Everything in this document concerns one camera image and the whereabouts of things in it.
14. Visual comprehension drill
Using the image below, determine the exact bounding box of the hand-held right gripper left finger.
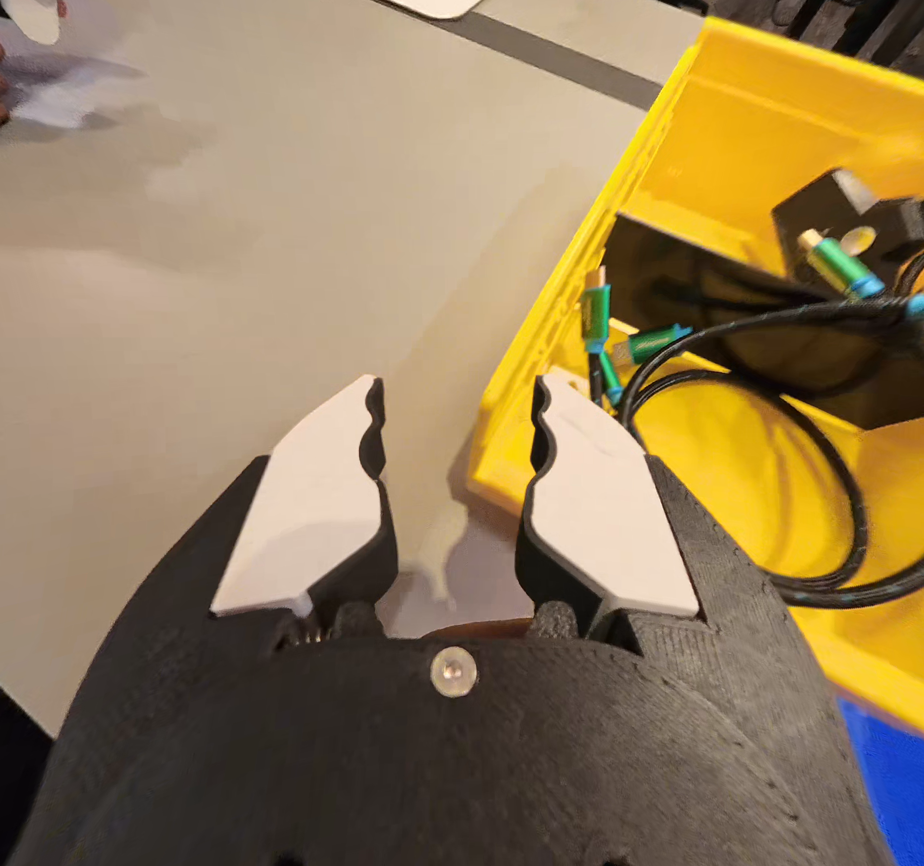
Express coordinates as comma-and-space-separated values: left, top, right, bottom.
208, 374, 400, 618

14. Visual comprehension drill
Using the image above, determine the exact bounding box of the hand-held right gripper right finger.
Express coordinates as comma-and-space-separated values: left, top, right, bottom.
514, 368, 701, 622

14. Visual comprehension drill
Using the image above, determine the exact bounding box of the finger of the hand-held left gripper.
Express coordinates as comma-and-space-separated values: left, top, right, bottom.
0, 0, 62, 46

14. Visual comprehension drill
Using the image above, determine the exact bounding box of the blue plastic bin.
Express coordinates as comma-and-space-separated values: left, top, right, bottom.
837, 693, 924, 866

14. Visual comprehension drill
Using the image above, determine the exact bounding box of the yellow plastic bin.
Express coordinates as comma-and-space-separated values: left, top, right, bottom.
468, 14, 924, 733

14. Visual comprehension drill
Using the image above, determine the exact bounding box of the black divider in yellow bin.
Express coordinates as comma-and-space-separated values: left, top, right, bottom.
603, 213, 924, 430

